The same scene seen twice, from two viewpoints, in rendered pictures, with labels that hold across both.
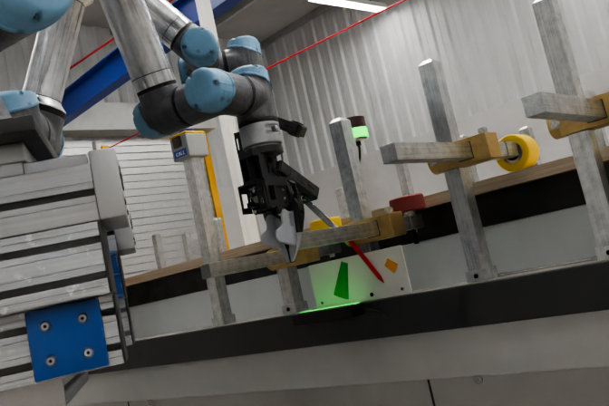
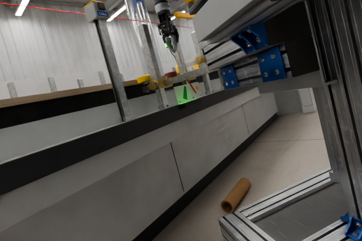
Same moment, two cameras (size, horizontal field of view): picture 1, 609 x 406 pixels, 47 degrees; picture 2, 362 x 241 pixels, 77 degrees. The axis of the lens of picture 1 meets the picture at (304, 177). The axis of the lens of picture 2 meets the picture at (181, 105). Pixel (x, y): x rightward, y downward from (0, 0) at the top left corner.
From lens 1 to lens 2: 2.10 m
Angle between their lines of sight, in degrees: 93
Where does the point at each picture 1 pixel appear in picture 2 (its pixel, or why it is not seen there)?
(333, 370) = (180, 129)
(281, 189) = not seen: hidden behind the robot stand
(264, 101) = not seen: hidden behind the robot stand
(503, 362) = (215, 115)
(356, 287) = (189, 95)
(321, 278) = (178, 92)
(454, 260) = (173, 97)
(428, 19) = not seen: outside the picture
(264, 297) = (92, 119)
